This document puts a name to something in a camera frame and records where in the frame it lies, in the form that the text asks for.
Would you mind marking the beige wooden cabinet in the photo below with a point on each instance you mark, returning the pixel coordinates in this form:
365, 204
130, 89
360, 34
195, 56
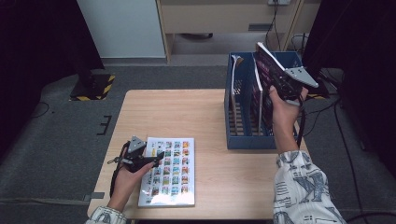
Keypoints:
218, 18

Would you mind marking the black stand with striped base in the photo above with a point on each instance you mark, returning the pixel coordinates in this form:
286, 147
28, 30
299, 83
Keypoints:
93, 87
322, 91

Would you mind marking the white picture-grid book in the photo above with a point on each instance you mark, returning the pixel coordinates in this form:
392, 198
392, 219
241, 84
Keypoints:
177, 174

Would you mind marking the black tape mark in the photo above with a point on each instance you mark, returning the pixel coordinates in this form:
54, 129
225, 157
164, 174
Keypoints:
107, 124

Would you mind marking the person's left hand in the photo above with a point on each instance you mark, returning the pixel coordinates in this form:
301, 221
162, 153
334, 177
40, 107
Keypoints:
127, 185

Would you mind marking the white cabinet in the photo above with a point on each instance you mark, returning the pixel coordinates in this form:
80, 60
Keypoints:
124, 28

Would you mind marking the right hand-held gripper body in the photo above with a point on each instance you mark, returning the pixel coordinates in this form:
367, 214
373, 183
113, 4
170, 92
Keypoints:
292, 88

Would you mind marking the white power strip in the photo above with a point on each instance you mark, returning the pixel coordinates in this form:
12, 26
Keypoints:
278, 2

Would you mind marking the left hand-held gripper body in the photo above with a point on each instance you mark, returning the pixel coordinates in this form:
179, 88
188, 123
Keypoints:
136, 157

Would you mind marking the black curtain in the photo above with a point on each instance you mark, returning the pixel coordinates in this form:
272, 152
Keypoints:
37, 46
367, 62

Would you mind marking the person's right hand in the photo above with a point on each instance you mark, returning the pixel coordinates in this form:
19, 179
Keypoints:
286, 113

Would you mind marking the blue file rack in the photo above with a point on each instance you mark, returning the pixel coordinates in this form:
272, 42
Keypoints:
249, 143

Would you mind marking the grey tape piece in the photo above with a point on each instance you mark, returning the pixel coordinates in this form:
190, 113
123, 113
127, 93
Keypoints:
97, 195

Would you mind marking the purple magazine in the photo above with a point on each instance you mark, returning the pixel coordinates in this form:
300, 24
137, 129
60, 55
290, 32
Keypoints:
257, 77
266, 68

